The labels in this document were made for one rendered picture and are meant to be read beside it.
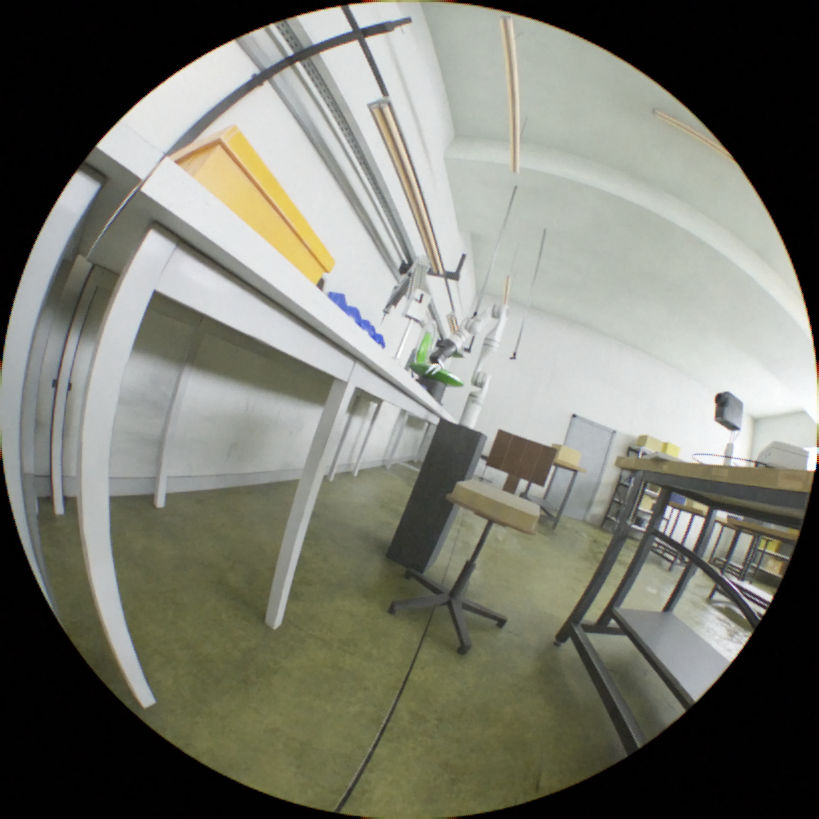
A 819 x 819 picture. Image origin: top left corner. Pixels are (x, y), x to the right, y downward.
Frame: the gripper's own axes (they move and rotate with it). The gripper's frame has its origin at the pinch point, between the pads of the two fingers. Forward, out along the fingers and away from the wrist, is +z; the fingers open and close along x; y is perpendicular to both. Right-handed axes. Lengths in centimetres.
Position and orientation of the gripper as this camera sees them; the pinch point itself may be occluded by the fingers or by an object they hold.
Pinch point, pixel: (429, 373)
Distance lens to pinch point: 125.9
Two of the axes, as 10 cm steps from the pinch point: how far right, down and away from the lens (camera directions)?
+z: -6.7, 6.9, -2.8
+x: 5.2, 1.7, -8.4
